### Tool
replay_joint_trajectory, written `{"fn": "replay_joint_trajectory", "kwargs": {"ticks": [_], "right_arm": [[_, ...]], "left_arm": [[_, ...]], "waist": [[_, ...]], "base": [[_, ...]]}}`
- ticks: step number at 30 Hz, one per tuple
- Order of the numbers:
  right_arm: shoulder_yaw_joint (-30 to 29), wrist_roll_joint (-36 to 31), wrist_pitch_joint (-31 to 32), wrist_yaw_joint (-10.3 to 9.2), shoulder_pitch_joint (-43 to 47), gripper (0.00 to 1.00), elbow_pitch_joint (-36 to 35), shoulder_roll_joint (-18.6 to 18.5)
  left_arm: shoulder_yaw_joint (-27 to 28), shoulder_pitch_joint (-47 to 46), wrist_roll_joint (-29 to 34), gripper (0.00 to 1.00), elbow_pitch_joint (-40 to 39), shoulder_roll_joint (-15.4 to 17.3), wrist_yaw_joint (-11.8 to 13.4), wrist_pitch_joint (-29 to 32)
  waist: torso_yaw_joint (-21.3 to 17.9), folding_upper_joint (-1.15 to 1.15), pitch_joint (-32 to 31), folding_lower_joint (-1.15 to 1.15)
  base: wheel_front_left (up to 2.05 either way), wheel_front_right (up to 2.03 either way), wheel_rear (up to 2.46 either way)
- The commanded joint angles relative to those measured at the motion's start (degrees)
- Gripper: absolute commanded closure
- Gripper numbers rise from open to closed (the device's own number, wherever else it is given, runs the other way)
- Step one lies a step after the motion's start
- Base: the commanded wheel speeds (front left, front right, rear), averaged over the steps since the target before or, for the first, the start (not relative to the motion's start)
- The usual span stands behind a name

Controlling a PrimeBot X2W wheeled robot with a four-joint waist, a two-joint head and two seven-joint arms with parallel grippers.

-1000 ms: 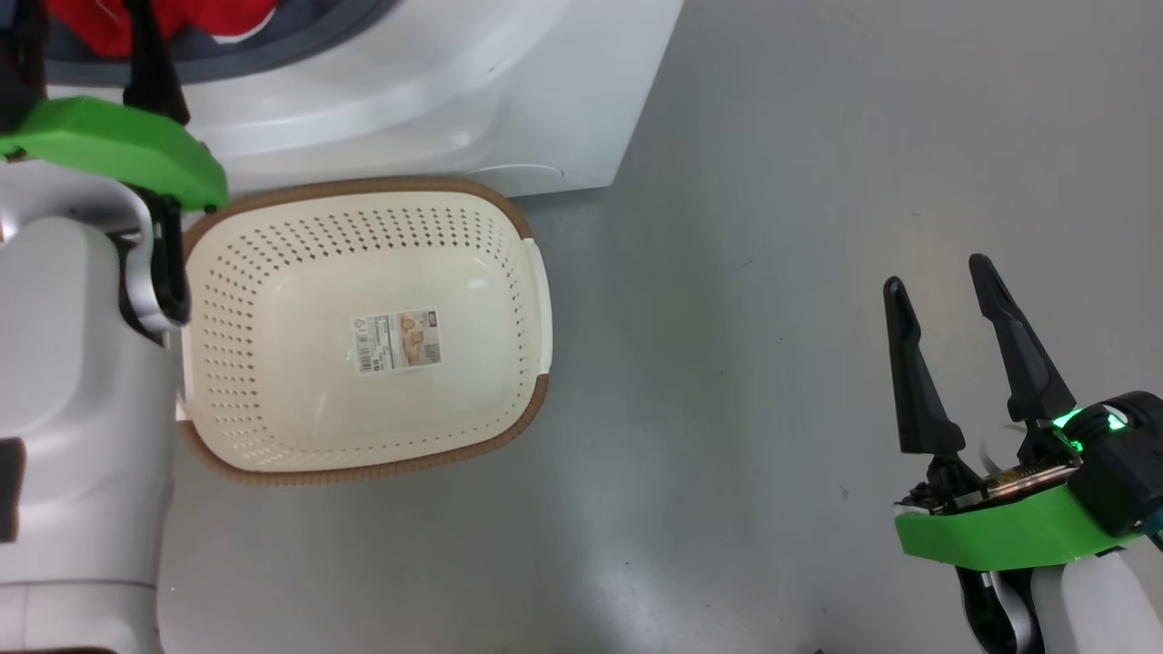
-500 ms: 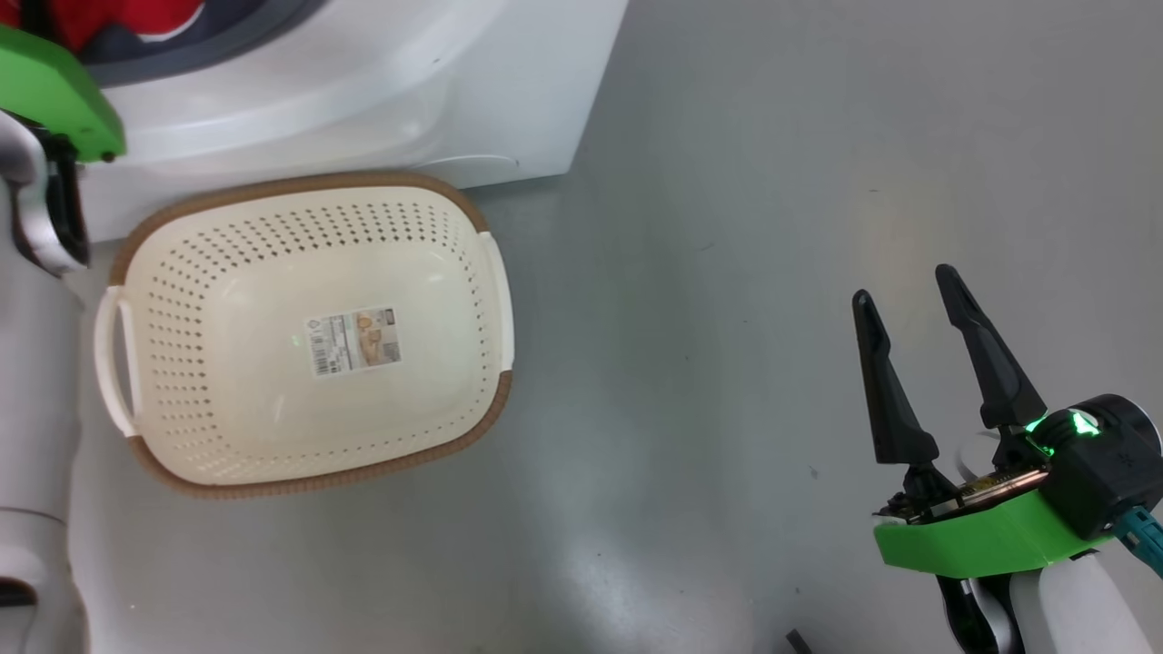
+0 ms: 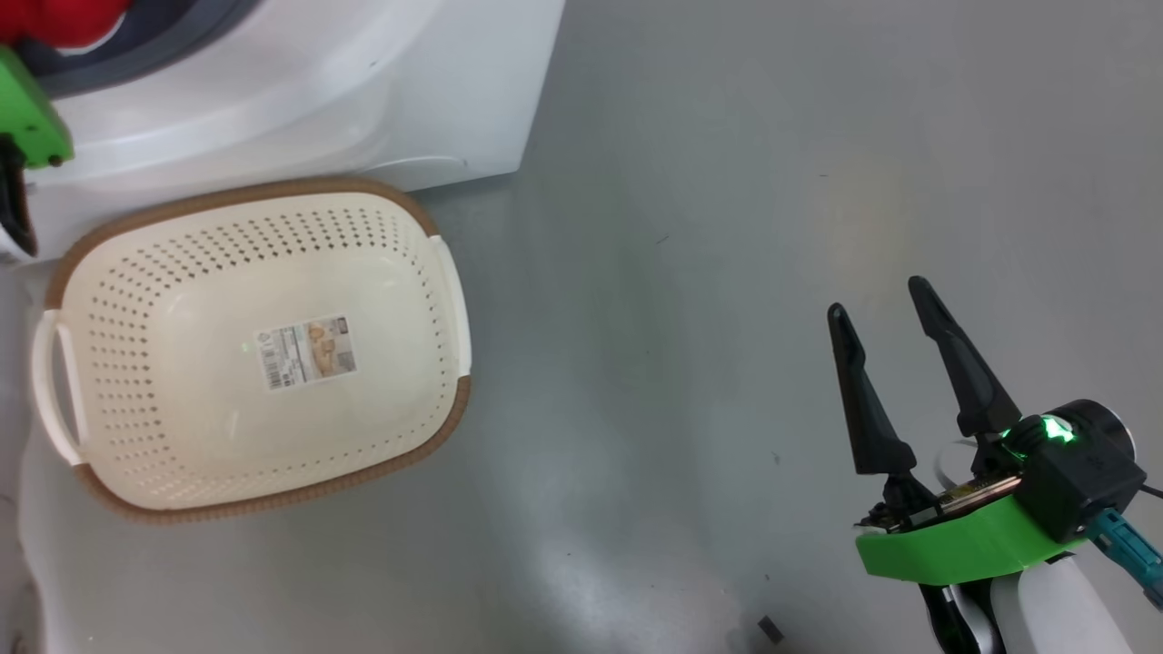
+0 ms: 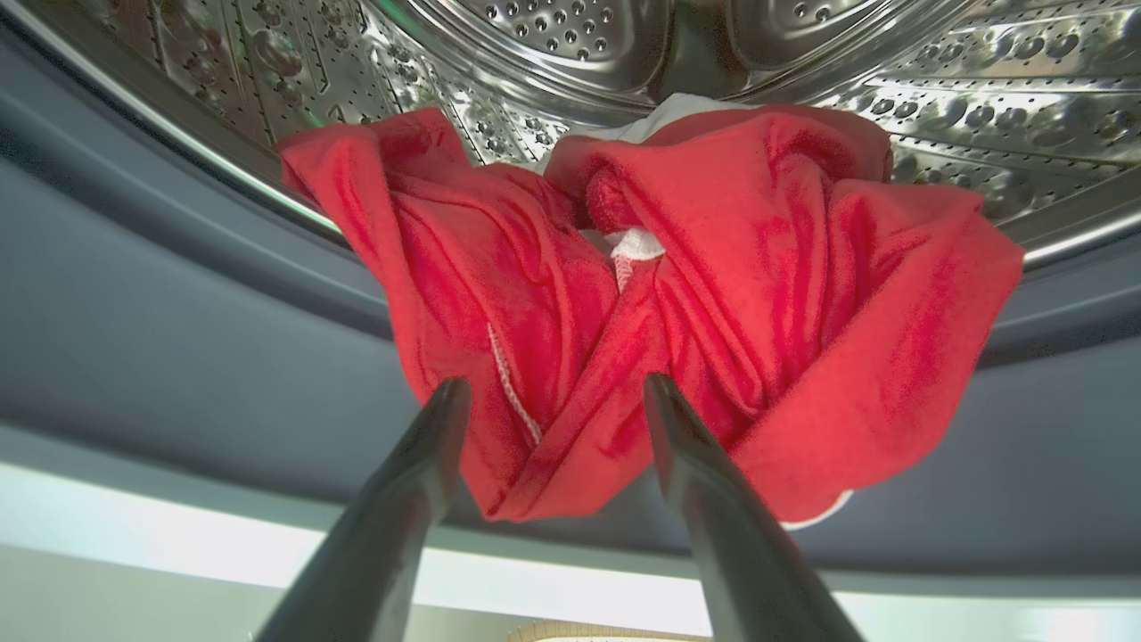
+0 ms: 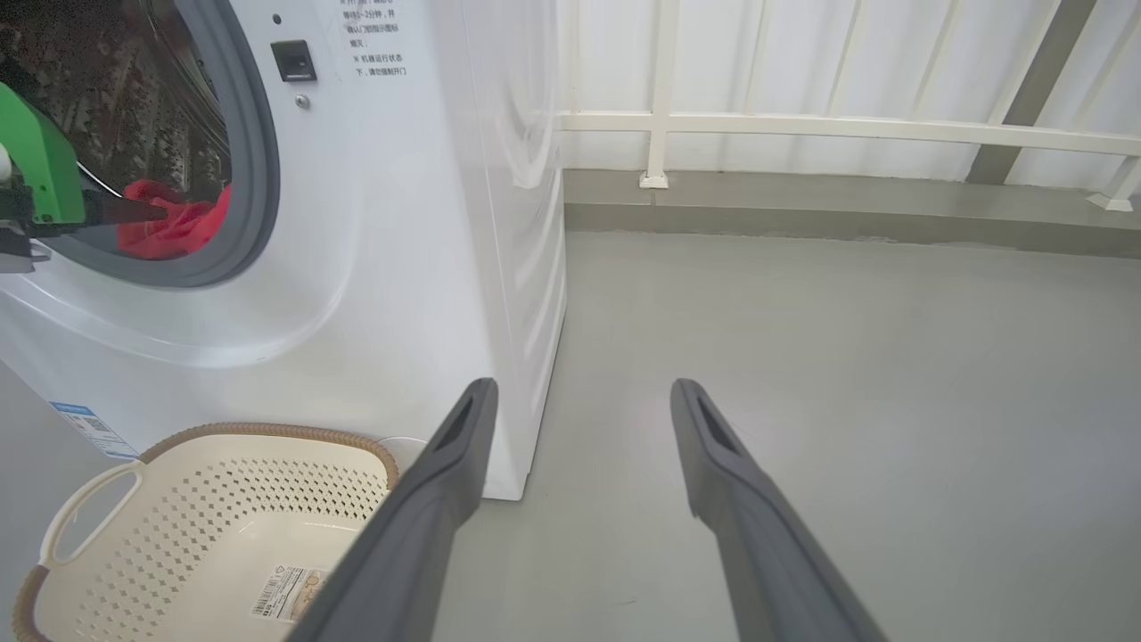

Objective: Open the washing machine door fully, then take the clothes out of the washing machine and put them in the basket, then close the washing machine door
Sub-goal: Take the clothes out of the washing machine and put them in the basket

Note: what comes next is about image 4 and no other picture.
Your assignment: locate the white washing machine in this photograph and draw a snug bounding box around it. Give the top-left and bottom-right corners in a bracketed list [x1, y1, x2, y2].
[0, 426, 1141, 642]

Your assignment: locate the red and white garment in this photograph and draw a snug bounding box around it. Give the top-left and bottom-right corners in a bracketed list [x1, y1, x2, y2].
[275, 93, 1027, 533]

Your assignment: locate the steel washing machine drum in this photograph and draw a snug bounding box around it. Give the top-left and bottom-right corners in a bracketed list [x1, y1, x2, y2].
[0, 0, 1141, 261]

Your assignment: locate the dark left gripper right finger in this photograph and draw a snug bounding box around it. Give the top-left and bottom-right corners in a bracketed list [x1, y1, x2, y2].
[644, 373, 866, 642]

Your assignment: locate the grey rubber door gasket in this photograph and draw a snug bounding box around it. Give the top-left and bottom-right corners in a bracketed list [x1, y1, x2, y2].
[0, 16, 1141, 585]

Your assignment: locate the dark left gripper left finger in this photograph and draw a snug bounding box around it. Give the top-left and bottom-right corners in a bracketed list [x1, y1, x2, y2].
[254, 376, 472, 642]

